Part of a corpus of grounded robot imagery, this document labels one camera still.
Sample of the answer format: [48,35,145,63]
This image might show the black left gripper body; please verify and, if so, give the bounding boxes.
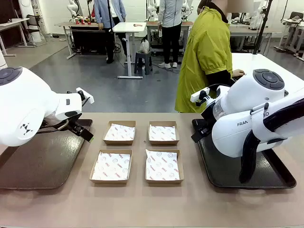
[67,119,84,135]

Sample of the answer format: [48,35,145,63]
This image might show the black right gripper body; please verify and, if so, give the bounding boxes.
[198,111,216,136]

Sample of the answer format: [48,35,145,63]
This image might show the kraft paper food box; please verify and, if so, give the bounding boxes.
[103,120,137,145]
[144,149,185,184]
[89,149,133,184]
[148,121,180,146]

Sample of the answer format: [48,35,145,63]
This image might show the person's right forearm black sleeve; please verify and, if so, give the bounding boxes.
[206,70,235,87]

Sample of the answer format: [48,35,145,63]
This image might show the large black serving tray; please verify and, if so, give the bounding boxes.
[191,118,297,190]

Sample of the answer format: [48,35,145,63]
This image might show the large brown serving tray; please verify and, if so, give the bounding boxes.
[0,118,93,190]

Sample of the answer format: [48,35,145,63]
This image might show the person in yellow-green jacket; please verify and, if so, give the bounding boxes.
[175,0,235,114]

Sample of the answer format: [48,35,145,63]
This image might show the grey plastic stool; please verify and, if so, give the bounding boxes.
[134,51,153,76]

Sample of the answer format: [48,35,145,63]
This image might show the large white table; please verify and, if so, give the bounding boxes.
[230,52,304,95]

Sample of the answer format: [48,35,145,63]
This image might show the white plastic bag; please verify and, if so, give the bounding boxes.
[139,39,150,54]

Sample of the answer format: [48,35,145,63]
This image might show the wood top table white legs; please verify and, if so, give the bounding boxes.
[229,28,283,54]

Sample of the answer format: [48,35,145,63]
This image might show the person in grey jacket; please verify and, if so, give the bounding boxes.
[158,0,182,69]

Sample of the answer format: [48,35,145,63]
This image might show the wood top lab table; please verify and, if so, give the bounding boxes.
[54,21,114,60]

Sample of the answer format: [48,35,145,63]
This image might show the black stand pole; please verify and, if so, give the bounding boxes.
[253,0,274,55]

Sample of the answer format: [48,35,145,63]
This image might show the black office chair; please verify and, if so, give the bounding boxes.
[25,14,48,47]

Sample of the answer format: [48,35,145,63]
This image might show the white height-adjustable desk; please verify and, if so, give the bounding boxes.
[113,22,147,79]

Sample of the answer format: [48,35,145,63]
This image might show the person in blue shirt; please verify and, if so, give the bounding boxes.
[94,0,126,64]

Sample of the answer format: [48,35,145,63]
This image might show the white desk with grey top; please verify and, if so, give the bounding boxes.
[0,18,30,57]

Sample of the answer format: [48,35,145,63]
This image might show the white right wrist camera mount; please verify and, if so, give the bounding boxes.
[190,87,211,103]

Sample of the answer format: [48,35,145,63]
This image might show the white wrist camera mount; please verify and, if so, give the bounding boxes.
[76,87,95,105]
[190,87,211,103]

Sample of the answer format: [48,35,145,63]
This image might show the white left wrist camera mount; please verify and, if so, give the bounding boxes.
[76,87,95,105]

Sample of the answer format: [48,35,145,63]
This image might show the black right arm cable sleeve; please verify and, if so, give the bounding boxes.
[238,97,304,183]

